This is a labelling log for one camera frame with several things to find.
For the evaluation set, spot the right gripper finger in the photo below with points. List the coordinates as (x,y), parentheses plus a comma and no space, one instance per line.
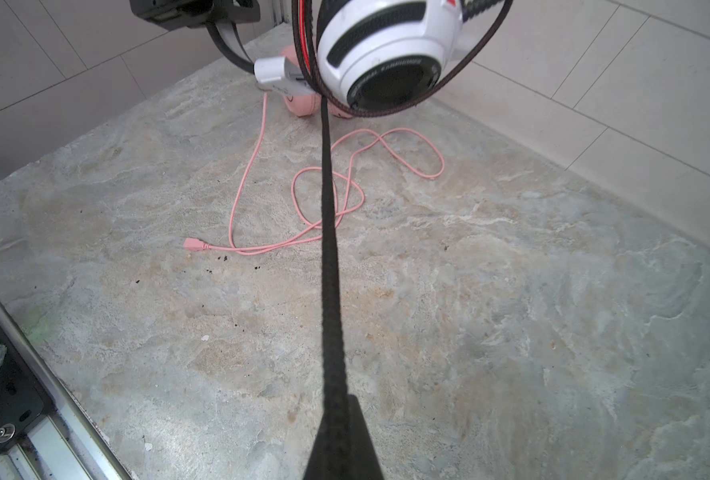
(346,450)

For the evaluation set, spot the white black headphones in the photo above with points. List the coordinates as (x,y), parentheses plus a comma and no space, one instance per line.
(370,58)

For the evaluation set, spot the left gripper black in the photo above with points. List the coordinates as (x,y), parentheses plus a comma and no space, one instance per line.
(176,14)

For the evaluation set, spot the aluminium mounting rail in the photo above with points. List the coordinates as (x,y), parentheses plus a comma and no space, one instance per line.
(64,443)

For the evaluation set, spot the pink headphones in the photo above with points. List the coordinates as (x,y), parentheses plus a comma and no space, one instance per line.
(302,105)

